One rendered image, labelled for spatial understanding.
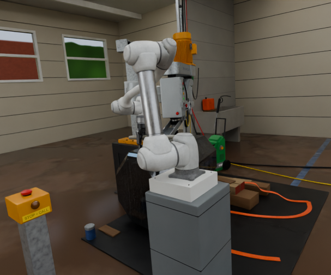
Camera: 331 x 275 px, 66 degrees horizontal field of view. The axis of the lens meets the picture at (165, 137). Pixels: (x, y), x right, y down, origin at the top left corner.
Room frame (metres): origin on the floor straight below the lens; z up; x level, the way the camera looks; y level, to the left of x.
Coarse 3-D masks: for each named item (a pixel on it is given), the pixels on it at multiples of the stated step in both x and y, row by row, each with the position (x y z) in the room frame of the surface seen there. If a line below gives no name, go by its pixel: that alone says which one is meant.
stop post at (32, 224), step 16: (32, 192) 0.95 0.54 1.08; (16, 208) 0.85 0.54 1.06; (48, 208) 0.93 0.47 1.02; (32, 224) 0.90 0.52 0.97; (32, 240) 0.89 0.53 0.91; (48, 240) 0.93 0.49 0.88; (32, 256) 0.88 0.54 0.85; (48, 256) 0.92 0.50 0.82; (32, 272) 0.89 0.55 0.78; (48, 272) 0.91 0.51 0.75
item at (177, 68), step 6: (174, 66) 2.69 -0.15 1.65; (180, 66) 2.75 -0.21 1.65; (186, 66) 3.07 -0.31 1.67; (192, 66) 3.38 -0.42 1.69; (168, 72) 2.69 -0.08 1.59; (174, 72) 2.69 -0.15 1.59; (180, 72) 2.75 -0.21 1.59; (186, 72) 3.05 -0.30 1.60; (192, 72) 3.36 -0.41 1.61; (186, 78) 3.35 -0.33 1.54
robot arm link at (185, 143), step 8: (176, 136) 1.54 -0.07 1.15; (184, 136) 1.52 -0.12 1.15; (192, 136) 1.54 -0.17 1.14; (176, 144) 1.50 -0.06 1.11; (184, 144) 1.50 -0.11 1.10; (192, 144) 1.51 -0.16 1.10; (184, 152) 1.48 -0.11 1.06; (192, 152) 1.50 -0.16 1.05; (184, 160) 1.48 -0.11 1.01; (192, 160) 1.50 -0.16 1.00; (176, 168) 1.54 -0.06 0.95; (184, 168) 1.50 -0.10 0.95; (192, 168) 1.50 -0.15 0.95
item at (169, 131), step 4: (180, 120) 2.83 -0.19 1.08; (168, 124) 2.75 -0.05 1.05; (176, 124) 2.66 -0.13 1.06; (164, 128) 2.58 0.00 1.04; (168, 128) 2.70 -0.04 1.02; (172, 128) 2.69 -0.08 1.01; (176, 128) 2.61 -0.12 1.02; (164, 132) 2.57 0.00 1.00; (168, 132) 2.57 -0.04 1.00; (172, 132) 2.45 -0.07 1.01
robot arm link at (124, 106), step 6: (156, 66) 1.68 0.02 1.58; (156, 72) 1.71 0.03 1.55; (162, 72) 1.70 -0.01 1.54; (156, 78) 1.75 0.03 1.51; (132, 90) 1.83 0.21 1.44; (138, 90) 1.81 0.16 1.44; (126, 96) 1.85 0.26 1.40; (132, 96) 1.84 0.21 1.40; (114, 102) 1.91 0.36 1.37; (120, 102) 1.89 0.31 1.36; (126, 102) 1.88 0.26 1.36; (132, 102) 1.94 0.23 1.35; (114, 108) 1.90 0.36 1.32; (120, 108) 1.89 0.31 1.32; (126, 108) 1.89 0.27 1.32; (132, 108) 1.94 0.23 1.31; (120, 114) 1.93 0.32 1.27; (126, 114) 1.95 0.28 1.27; (132, 114) 1.97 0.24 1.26
